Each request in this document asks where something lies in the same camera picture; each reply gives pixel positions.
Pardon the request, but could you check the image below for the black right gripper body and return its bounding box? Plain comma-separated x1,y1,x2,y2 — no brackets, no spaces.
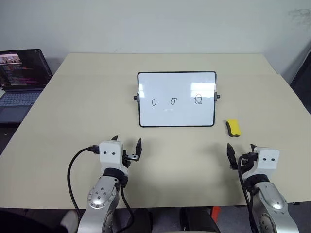
239,151,259,168

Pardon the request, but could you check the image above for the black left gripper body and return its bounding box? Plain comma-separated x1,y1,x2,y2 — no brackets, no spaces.
122,149,141,168

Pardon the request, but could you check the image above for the yellow and black eraser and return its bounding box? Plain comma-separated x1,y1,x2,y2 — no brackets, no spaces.
225,118,242,137

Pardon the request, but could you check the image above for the small orange object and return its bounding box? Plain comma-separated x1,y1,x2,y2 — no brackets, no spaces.
210,206,221,222

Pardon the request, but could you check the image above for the open grey laptop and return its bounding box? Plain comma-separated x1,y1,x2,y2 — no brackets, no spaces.
0,48,53,125

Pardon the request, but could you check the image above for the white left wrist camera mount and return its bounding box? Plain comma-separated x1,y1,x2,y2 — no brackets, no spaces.
99,140,130,176

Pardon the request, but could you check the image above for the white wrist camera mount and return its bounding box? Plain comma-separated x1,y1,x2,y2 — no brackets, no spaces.
99,140,130,176
246,146,280,181

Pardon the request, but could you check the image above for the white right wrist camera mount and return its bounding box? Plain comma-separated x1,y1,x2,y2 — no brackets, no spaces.
246,146,280,181

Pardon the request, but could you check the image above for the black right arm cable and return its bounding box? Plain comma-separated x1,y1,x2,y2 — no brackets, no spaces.
238,155,255,233

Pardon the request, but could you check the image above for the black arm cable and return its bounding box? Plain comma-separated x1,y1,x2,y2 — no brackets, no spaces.
120,182,135,233
238,155,255,233
67,144,101,215

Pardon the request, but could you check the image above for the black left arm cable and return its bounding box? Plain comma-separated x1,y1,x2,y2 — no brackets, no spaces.
120,182,135,233
67,144,101,215

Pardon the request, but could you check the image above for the white whiteboard with black frame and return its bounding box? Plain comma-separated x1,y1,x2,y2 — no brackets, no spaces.
133,70,221,128

